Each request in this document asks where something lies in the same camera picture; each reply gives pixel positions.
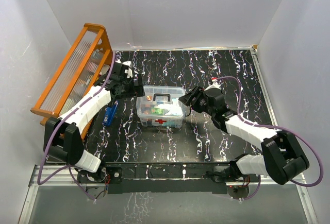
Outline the orange wooden rack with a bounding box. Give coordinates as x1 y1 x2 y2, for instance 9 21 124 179
30 23 113 126

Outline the clear plastic box lid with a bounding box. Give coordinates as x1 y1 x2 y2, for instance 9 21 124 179
136 85 189 122

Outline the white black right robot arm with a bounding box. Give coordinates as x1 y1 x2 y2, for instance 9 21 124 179
179 87 309 185

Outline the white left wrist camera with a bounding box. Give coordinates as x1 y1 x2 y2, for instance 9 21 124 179
114 61 133 78

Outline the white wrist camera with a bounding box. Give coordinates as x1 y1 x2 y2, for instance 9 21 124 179
114 61 133 78
205 78 221 91

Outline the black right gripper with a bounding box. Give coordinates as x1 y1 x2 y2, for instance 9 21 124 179
179 86 215 117

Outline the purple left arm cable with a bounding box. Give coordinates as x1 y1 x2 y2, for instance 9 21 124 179
37 51 117 201

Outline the small green packet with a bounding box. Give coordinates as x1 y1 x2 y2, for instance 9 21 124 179
151 107 164 116

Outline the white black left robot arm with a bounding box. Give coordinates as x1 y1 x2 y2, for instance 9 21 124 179
44 61 145 182

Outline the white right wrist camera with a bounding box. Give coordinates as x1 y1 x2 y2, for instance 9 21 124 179
205 78 221 91

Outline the clear first aid box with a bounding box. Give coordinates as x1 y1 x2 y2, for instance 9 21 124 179
137 104 186 128

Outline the aluminium frame rail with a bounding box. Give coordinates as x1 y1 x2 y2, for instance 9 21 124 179
18 51 319 224

